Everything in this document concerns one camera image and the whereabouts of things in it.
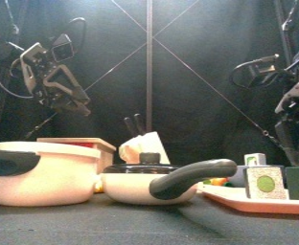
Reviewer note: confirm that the orange and white tray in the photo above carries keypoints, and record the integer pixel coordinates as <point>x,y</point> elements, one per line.
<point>241,201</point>

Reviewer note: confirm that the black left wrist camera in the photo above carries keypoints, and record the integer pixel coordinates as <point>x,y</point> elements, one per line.
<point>62,48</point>

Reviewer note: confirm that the green toy food piece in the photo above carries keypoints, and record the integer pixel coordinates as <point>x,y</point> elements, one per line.
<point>207,182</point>

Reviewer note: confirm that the white toy knife block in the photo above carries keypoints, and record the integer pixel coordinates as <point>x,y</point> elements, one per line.
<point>149,145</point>

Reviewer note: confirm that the orange toy food piece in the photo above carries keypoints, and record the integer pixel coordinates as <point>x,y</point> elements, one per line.
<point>219,181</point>

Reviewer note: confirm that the large white toy pot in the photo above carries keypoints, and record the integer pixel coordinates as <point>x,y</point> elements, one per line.
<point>49,178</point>

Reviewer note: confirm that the small white green sushi toy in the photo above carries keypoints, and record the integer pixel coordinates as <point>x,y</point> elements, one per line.
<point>255,159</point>

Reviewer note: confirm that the wooden toy box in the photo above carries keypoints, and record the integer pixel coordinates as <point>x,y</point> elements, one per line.
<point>100,150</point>

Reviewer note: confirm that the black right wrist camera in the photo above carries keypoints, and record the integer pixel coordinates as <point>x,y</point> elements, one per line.
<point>257,74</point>

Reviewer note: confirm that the vertical metal frame pole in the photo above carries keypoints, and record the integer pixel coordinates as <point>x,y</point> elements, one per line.
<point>148,63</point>

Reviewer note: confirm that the grey blue sushi toy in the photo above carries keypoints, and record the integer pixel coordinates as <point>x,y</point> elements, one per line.
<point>236,176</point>

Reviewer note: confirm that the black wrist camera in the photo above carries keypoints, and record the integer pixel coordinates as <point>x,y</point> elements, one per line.
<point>62,48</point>
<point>257,74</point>

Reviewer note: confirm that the cucumber sushi roll toy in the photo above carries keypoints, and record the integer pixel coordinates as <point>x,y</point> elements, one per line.
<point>264,183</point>

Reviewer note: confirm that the dark green nori sushi toy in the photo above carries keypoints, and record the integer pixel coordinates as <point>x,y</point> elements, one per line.
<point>296,183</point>

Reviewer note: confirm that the red toy inside box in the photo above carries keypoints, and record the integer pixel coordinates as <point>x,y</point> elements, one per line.
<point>82,144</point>

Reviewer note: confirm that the black saucepan lid with knob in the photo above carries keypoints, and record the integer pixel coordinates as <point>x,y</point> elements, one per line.
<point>149,166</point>

